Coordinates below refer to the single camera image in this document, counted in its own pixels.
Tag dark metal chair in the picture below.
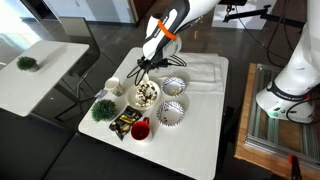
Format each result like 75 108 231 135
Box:
54 16 118 123

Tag orange arm strap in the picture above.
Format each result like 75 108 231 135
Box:
157 19 178 42

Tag green potted plant white pot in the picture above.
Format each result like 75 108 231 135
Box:
16 55 40 73

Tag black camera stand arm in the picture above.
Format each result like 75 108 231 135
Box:
219 0 308 29

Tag red and white mug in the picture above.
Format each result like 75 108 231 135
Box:
130 116 152 142

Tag red clamp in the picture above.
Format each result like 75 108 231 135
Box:
288 153 303 180

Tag white side table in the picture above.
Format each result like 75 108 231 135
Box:
0 40 90 118

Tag blue patterned bowl with popcorn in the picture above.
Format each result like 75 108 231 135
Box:
160 76 187 98

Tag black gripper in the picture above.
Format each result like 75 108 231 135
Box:
136 55 168 77

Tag green potted plant grey pot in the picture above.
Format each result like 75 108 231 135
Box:
90 98 118 123

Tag black snack packet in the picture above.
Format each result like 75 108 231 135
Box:
108 105 144 141

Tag small blue packet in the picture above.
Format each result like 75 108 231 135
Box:
94 89 108 100

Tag wooden base board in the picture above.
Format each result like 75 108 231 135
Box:
234 62 320 180

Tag popcorn pieces in bowl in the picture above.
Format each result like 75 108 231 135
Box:
168 87 184 95

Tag popcorn and coffee bean mix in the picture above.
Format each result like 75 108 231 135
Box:
134 82 158 108

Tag white round plate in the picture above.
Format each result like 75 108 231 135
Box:
126 79 162 112

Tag aluminium rail platform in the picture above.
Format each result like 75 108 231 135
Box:
246 63 320 171

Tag dark bench sofa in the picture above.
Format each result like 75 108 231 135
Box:
0 108 188 180

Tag white cabinet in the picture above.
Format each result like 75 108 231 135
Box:
43 0 138 24

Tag large white paper towel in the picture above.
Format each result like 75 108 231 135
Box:
168 53 225 95

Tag small folded paper towel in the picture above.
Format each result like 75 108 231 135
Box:
181 61 222 84

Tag blue patterned bowl with beans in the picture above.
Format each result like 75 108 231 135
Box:
155 100 185 128

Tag patterned paper cup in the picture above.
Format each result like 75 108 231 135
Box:
104 76 125 98

